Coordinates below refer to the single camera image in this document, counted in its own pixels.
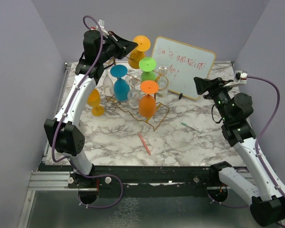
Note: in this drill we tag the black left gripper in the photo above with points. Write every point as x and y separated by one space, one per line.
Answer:
123 46

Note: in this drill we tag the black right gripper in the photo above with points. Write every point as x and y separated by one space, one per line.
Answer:
203 85

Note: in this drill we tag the yellow plastic wine glass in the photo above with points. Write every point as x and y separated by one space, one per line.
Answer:
94 101
138 53

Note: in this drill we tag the green plastic wine glass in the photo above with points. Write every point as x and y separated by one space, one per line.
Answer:
147 65

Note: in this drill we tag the blue plastic wine glass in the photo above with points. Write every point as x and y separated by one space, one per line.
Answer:
121 88

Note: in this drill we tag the clear tall wine glass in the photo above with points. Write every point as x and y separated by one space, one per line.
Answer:
108 86

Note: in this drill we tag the orange plastic wine glass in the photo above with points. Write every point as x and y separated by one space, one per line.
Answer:
147 104

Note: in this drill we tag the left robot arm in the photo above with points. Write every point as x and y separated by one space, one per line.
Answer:
62 131

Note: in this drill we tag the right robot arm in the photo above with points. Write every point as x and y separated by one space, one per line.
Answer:
266 197

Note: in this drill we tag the yellow framed whiteboard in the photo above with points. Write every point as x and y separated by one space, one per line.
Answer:
183 62

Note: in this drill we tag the white green marker pen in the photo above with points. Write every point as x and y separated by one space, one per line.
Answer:
192 128

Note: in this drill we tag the red marker pen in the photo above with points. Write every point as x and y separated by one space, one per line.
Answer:
144 144

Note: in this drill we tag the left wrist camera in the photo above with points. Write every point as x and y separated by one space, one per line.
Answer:
101 27

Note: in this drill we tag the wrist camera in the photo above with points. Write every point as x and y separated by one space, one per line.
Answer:
101 27
240 79

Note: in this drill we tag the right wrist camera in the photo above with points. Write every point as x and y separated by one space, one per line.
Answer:
240 79

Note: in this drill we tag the gold wire wine glass rack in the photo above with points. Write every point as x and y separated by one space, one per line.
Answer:
134 113

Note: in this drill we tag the black metal base frame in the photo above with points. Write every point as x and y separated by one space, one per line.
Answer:
143 181

